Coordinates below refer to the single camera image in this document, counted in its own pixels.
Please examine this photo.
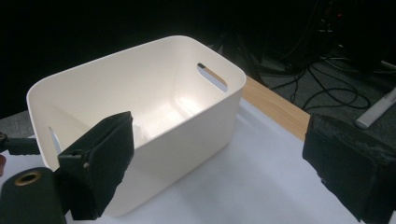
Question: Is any dark equipment with cables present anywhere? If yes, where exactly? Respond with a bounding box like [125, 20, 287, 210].
[316, 0, 396, 74]

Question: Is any white plastic bin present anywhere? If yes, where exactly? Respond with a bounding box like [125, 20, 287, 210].
[26, 35, 248, 217]

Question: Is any black floor cable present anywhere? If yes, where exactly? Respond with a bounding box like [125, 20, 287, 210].
[270, 60, 372, 111]

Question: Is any white metal stand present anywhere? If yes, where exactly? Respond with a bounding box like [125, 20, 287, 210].
[354, 87, 396, 130]

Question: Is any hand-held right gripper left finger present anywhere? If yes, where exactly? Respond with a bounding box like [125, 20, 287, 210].
[57, 110, 135, 221]

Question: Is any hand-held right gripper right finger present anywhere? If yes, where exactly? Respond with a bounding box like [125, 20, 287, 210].
[302, 113, 396, 224]

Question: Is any white table sheet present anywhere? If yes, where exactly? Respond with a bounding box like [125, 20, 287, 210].
[0, 99, 396, 224]

